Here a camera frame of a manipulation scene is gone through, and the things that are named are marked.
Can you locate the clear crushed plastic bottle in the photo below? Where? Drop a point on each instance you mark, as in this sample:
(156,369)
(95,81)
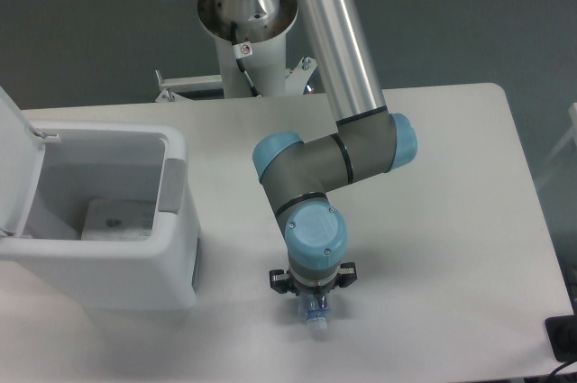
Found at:
(314,311)

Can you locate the white open trash can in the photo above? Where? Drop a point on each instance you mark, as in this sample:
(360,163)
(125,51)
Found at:
(51,170)

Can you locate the white frame at right edge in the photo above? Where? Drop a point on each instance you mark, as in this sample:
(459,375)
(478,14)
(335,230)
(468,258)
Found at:
(552,161)

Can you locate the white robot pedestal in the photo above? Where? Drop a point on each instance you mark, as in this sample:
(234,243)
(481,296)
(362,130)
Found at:
(250,39)

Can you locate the black device at table edge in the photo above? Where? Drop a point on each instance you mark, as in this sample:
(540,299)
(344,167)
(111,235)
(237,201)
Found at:
(561,332)

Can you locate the white bracket with bolts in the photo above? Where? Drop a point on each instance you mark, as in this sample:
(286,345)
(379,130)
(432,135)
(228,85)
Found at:
(297,82)

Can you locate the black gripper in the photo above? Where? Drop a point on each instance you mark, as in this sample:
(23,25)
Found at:
(282,282)

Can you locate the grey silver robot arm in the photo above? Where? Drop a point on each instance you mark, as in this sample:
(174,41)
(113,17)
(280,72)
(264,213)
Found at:
(369,140)

